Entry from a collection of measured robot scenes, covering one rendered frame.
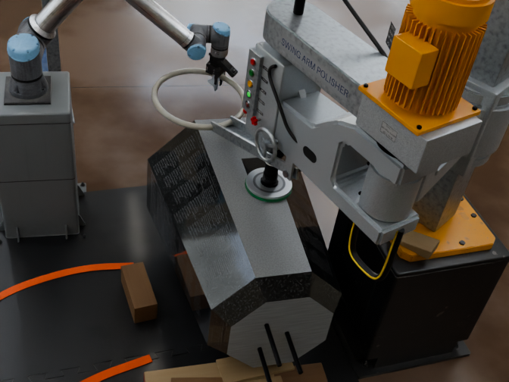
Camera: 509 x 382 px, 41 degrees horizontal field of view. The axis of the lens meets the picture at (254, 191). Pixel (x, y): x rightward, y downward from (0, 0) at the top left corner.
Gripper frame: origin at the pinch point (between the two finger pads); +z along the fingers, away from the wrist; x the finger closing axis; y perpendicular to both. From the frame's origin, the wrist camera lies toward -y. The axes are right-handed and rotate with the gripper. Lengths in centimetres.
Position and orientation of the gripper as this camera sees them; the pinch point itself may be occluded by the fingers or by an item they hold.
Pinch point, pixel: (219, 86)
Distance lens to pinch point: 371.4
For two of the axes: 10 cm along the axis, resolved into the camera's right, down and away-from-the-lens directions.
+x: -4.4, 5.9, -6.8
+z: -1.3, 7.1, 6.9
